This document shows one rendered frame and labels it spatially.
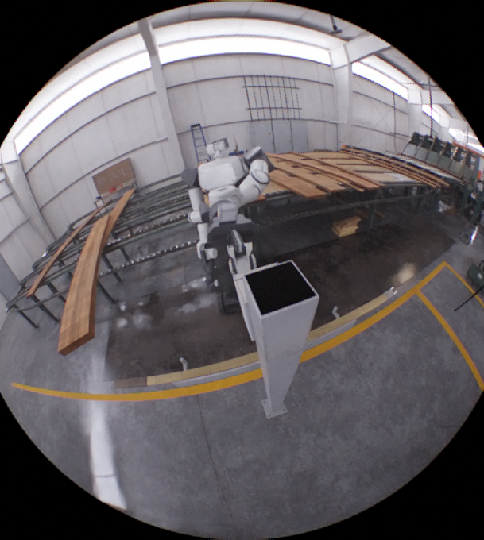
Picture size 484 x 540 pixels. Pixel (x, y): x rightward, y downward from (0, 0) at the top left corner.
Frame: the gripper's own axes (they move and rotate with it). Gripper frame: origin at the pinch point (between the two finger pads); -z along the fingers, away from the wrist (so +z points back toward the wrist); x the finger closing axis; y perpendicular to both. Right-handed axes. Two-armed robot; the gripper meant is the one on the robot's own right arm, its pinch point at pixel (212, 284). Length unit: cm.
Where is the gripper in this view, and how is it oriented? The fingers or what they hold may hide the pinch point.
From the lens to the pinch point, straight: 131.2
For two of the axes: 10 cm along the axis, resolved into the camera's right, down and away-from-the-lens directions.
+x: -3.2, 3.1, -8.9
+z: -1.2, -9.5, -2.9
